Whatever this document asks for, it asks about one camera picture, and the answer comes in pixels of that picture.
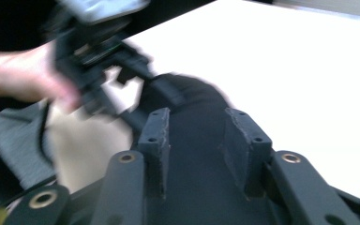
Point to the black pants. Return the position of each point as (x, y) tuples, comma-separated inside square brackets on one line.
[(200, 175)]

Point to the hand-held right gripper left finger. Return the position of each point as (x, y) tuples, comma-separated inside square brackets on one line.
[(154, 146)]

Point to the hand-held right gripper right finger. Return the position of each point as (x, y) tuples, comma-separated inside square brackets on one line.
[(247, 150)]

